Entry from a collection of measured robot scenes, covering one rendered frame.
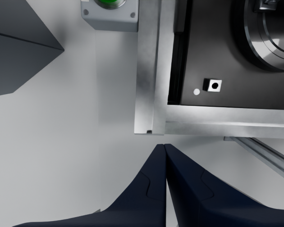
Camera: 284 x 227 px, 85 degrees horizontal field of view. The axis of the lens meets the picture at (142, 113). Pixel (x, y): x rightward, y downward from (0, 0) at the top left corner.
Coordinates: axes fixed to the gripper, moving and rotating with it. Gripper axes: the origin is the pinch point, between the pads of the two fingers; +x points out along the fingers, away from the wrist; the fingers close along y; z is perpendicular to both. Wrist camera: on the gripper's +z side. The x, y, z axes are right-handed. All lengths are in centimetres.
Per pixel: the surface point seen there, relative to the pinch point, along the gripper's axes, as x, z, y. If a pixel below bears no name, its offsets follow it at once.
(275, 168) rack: 14.4, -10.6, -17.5
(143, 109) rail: 15.9, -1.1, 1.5
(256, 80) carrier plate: 15.8, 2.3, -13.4
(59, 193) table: 24.0, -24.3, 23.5
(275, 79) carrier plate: 15.9, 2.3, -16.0
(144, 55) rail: 16.2, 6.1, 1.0
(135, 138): 25.5, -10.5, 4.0
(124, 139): 25.3, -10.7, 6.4
